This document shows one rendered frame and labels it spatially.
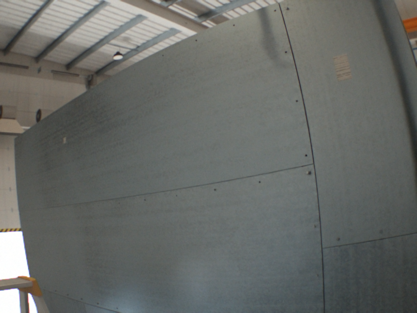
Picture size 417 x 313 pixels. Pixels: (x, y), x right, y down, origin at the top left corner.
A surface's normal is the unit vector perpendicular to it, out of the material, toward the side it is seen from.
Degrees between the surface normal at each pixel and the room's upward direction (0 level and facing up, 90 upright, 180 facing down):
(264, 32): 90
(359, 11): 90
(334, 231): 90
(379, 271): 90
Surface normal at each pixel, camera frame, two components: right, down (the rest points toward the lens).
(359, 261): -0.60, -0.04
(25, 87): 0.79, -0.18
